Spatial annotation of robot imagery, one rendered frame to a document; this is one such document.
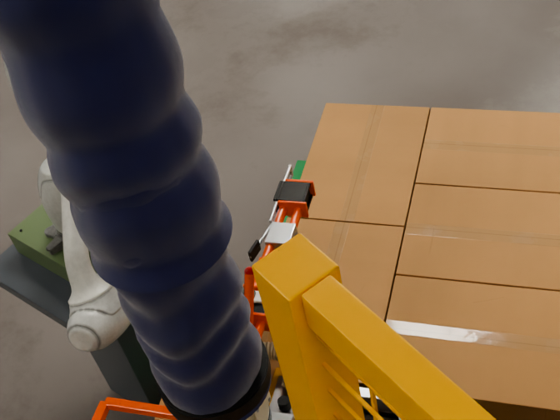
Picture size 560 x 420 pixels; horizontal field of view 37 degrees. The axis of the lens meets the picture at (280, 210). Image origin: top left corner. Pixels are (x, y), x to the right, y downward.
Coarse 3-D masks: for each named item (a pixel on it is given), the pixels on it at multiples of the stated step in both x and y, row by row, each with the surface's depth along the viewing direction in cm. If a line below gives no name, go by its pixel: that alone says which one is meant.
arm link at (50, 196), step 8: (40, 168) 236; (48, 168) 235; (40, 176) 236; (48, 176) 233; (40, 184) 237; (48, 184) 234; (40, 192) 239; (48, 192) 235; (56, 192) 234; (48, 200) 237; (56, 200) 236; (48, 208) 239; (56, 208) 238; (48, 216) 244; (56, 216) 240; (56, 224) 244
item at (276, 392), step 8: (280, 368) 194; (280, 376) 192; (272, 384) 191; (280, 384) 190; (272, 392) 189; (280, 392) 189; (272, 400) 188; (280, 400) 184; (288, 400) 184; (272, 408) 186; (280, 408) 185; (288, 408) 185
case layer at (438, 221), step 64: (320, 128) 314; (384, 128) 308; (448, 128) 303; (512, 128) 298; (320, 192) 291; (384, 192) 286; (448, 192) 281; (512, 192) 277; (384, 256) 267; (448, 256) 263; (512, 256) 259; (384, 320) 251; (448, 320) 246; (512, 320) 243; (512, 384) 229
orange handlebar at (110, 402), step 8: (280, 208) 212; (296, 208) 211; (280, 216) 210; (296, 216) 209; (296, 224) 208; (272, 248) 204; (264, 256) 202; (112, 400) 180; (120, 400) 180; (128, 400) 180; (104, 408) 179; (112, 408) 180; (120, 408) 179; (128, 408) 178; (136, 408) 178; (144, 408) 178; (152, 408) 177; (160, 408) 177; (96, 416) 178; (104, 416) 179; (152, 416) 178; (160, 416) 177; (168, 416) 176
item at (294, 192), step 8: (288, 184) 216; (296, 184) 215; (304, 184) 215; (312, 184) 215; (288, 192) 213; (296, 192) 213; (304, 192) 213; (312, 192) 218; (280, 200) 212; (288, 200) 212; (296, 200) 211; (304, 200) 211; (288, 208) 213; (304, 208) 211; (304, 216) 213
